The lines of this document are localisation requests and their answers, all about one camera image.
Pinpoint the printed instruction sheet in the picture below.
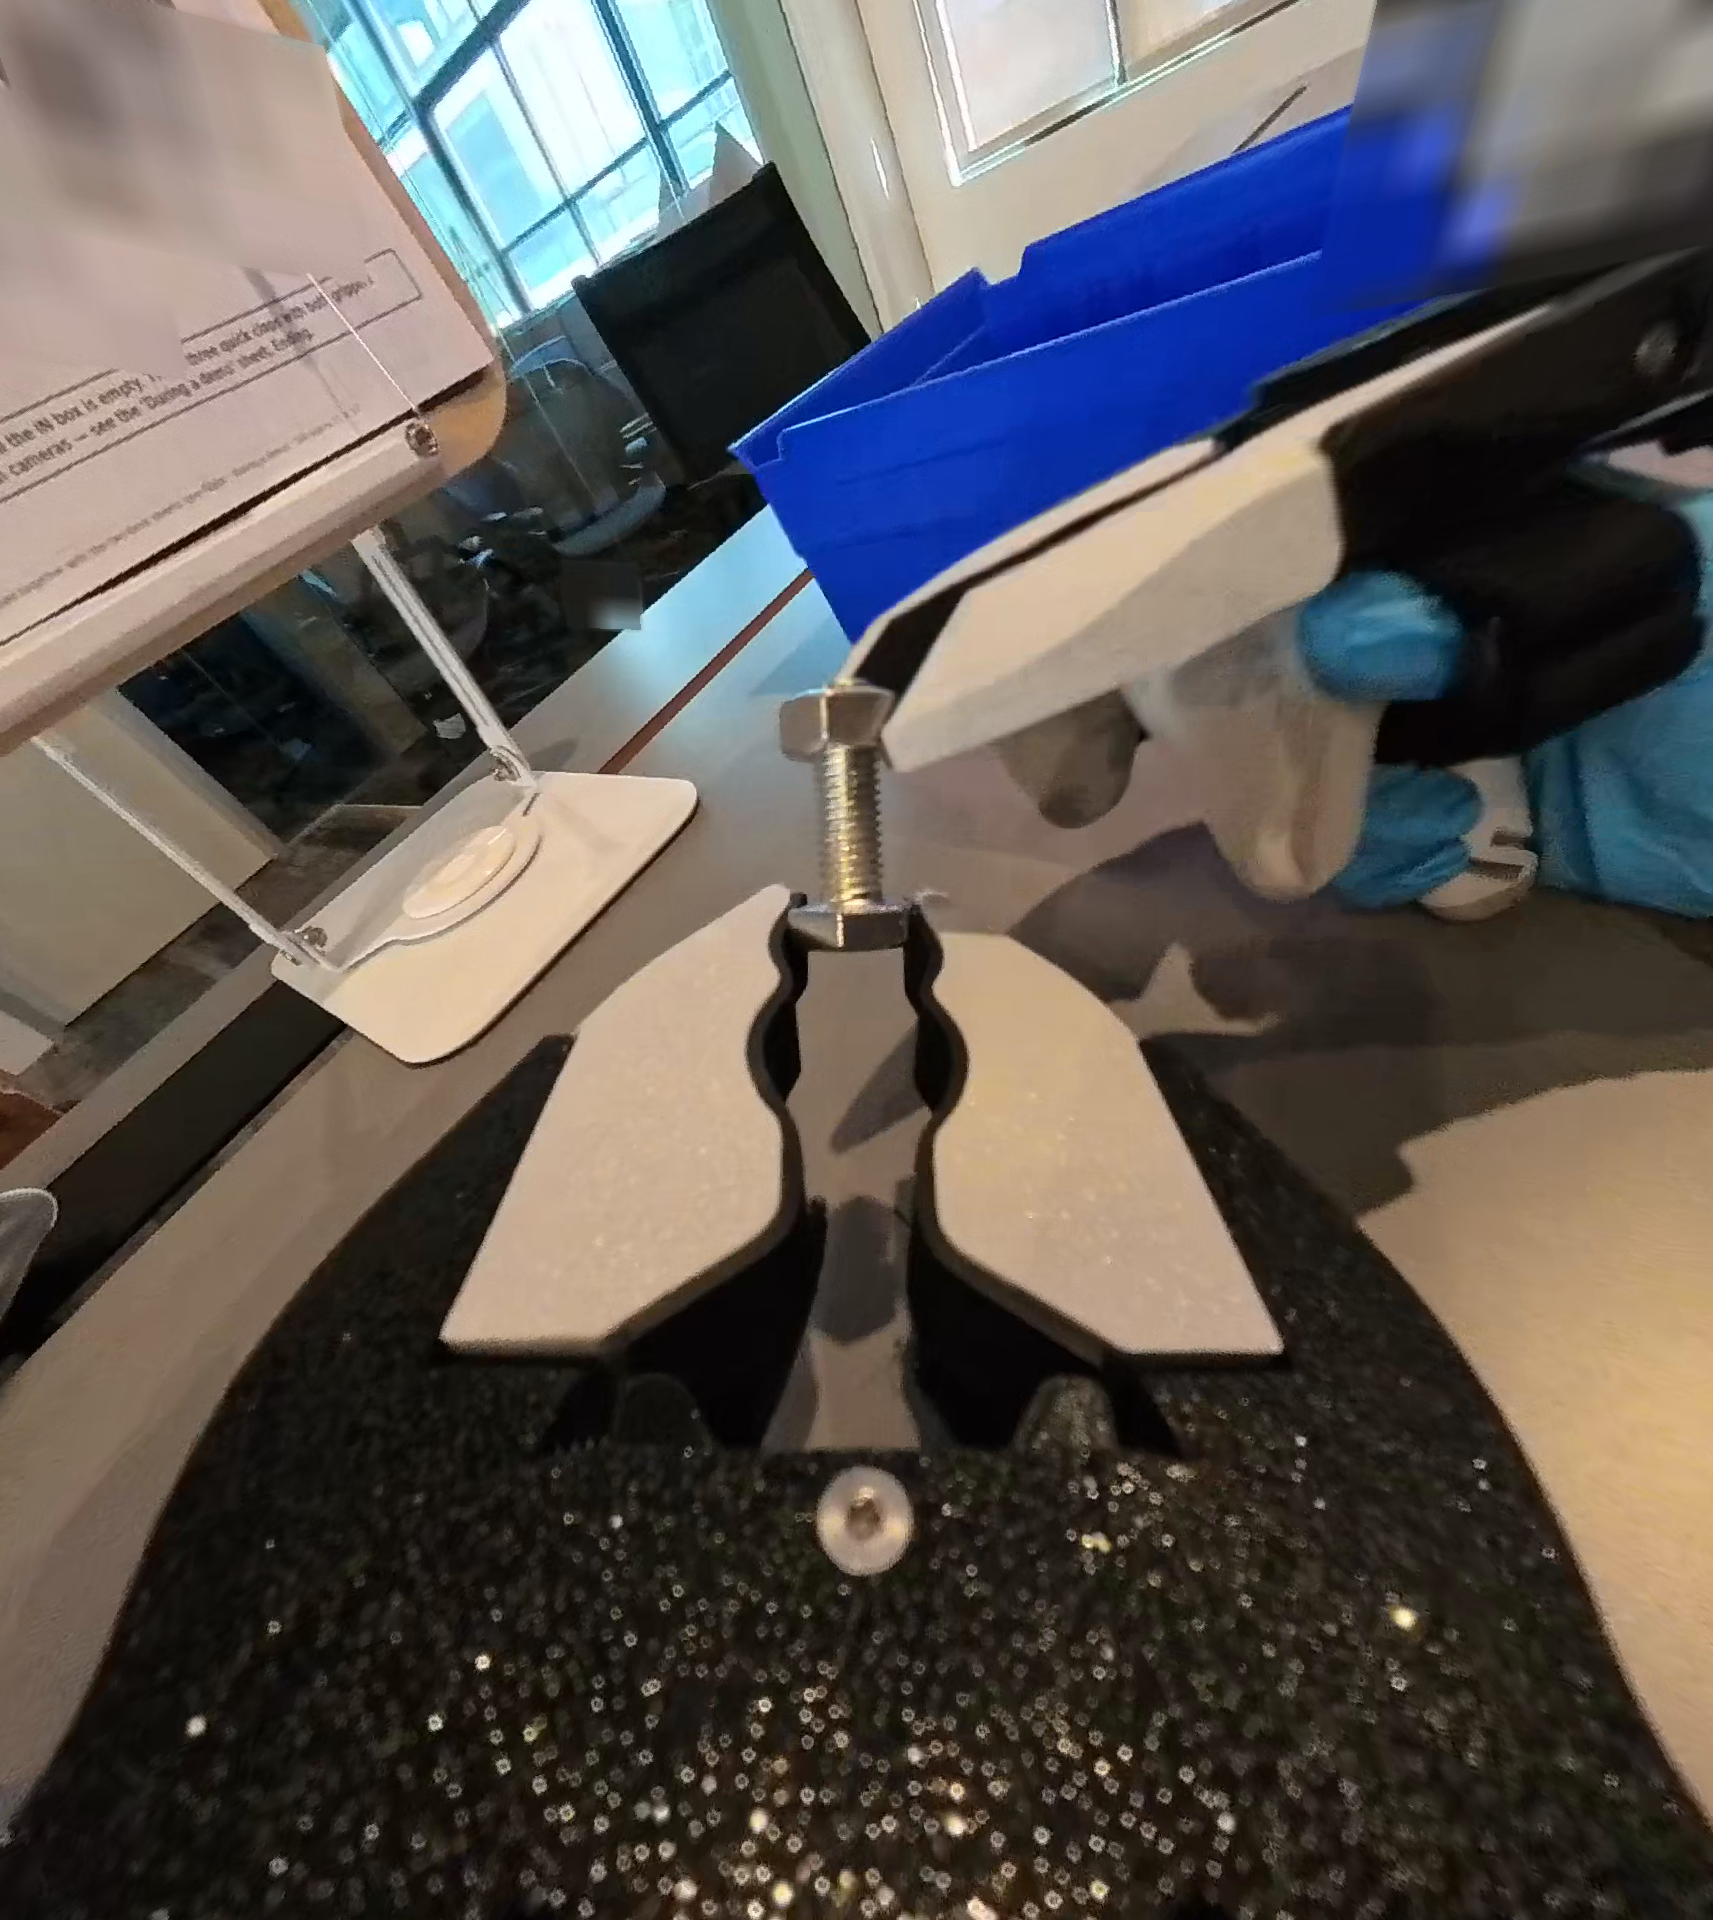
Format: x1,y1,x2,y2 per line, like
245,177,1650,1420
0,0,499,725

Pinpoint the black office chair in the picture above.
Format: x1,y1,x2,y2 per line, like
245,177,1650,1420
572,160,873,484

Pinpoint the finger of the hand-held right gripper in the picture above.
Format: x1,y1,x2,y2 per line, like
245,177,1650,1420
840,433,1391,902
1211,309,1553,453

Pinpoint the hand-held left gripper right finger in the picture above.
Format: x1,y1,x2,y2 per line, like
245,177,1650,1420
916,897,1286,1372

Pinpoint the paned window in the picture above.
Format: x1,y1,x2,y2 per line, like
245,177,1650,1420
304,0,757,323

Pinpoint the steel hex nut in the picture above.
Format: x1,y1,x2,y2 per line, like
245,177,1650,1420
776,680,898,759

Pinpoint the white framed window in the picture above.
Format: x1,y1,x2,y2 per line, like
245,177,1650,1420
916,0,1383,180

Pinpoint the blue plastic bin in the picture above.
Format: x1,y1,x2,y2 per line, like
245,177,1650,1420
730,109,1418,661

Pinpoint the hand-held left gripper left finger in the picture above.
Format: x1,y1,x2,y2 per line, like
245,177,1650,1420
440,882,815,1367

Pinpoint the steel hex bolt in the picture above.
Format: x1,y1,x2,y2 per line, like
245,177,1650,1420
786,743,936,960

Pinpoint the instruction sheet on wooden stand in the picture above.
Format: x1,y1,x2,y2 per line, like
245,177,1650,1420
0,0,704,1068

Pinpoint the person's right hand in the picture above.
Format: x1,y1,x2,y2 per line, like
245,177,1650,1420
1300,479,1713,921

